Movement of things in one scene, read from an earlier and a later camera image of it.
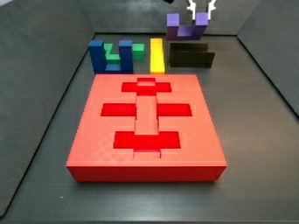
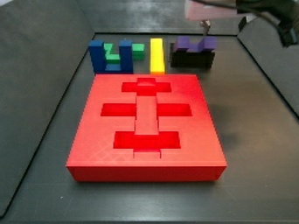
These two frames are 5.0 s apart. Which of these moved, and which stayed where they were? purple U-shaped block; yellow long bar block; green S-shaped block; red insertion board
Moved: purple U-shaped block
Stayed: red insertion board; green S-shaped block; yellow long bar block
